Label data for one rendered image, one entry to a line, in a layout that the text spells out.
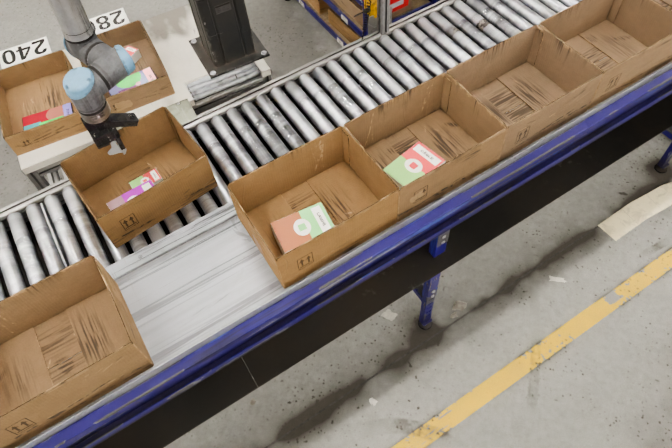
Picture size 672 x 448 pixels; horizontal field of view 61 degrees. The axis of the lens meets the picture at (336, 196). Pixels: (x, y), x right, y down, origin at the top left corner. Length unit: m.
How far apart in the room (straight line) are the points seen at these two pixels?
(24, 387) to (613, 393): 2.05
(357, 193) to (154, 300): 0.67
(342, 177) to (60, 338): 0.92
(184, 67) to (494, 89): 1.23
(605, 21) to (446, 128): 0.82
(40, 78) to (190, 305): 1.34
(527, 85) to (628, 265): 1.09
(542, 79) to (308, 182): 0.91
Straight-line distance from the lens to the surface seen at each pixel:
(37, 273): 2.09
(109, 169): 2.18
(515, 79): 2.15
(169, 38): 2.65
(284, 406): 2.45
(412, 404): 2.43
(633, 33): 2.43
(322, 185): 1.80
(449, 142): 1.91
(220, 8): 2.29
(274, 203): 1.78
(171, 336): 1.66
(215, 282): 1.69
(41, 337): 1.80
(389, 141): 1.91
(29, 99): 2.61
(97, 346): 1.71
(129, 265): 1.79
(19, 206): 2.28
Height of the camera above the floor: 2.35
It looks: 55 degrees down
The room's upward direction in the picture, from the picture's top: 6 degrees counter-clockwise
